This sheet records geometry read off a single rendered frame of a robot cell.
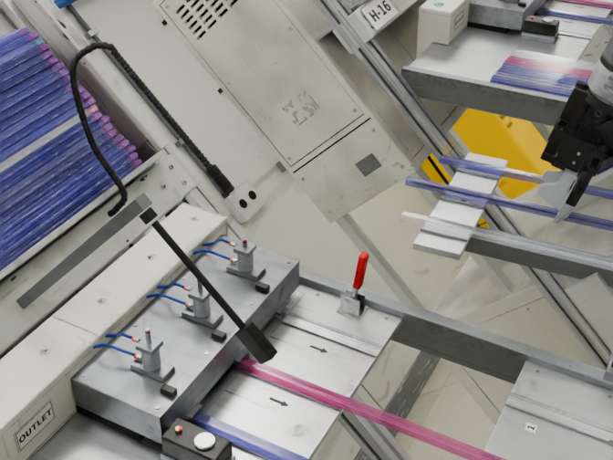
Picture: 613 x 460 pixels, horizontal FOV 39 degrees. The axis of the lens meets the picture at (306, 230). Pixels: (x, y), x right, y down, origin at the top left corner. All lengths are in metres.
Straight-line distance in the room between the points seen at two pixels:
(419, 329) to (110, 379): 0.44
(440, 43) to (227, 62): 0.52
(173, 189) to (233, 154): 2.24
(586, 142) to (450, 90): 0.70
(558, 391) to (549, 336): 1.02
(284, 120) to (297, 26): 0.26
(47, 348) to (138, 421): 0.15
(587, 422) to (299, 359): 0.38
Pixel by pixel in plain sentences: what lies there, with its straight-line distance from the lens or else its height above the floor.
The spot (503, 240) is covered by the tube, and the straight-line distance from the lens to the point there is 1.28.
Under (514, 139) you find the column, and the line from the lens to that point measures 4.14.
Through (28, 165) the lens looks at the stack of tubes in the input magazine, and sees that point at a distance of 1.23.
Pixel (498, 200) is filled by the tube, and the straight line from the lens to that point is 1.38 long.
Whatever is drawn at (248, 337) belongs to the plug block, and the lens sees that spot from 0.93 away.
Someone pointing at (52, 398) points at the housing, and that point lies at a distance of 1.10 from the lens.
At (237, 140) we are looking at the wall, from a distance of 3.64.
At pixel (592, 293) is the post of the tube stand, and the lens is 1.41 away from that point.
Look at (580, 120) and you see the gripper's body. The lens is 1.30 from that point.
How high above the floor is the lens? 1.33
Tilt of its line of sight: 8 degrees down
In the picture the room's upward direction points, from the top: 39 degrees counter-clockwise
